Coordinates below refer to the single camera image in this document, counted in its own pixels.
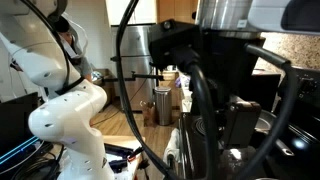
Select brown paper bag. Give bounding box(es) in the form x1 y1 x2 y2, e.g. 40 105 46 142
139 100 158 128

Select blue light strip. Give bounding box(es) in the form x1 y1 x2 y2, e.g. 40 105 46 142
0 134 42 166

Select stainless steel refrigerator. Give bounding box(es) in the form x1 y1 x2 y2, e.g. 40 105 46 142
111 24 157 112

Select thick black wrist cable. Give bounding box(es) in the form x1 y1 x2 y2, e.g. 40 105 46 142
233 43 299 180

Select long black loop cable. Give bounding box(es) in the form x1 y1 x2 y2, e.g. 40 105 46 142
114 0 181 180

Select white wall cabinets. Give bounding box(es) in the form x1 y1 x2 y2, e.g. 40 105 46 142
105 0 158 26

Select light wooden table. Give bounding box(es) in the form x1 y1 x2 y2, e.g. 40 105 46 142
99 134 147 180

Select wooden wall cabinets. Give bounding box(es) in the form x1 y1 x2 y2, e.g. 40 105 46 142
156 0 199 25

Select black and blue tool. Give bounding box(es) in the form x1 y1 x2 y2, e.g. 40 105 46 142
104 143 147 174

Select black cable along arm base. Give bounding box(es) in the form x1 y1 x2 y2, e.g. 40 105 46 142
19 0 86 96

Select black electric stove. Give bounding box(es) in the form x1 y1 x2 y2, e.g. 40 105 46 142
178 66 320 180

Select thick black camera cable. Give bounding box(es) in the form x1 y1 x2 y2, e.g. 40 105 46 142
179 49 220 180

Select white hanging towel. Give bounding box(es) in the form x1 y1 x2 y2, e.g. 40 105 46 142
163 128 181 167

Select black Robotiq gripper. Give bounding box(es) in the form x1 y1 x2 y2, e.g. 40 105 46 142
199 29 267 150

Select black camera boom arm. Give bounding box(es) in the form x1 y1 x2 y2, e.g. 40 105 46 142
99 70 164 84

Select person in grey shirt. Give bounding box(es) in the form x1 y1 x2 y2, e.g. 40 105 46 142
54 16 94 84

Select pile of black cables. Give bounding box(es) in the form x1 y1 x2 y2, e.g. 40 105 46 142
9 143 63 180

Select black computer monitor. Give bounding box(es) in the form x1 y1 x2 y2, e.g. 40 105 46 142
0 92 40 156

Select black coil burner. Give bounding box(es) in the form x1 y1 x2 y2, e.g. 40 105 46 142
194 116 208 137

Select stainless steel trash can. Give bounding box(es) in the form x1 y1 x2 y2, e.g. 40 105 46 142
154 85 173 127

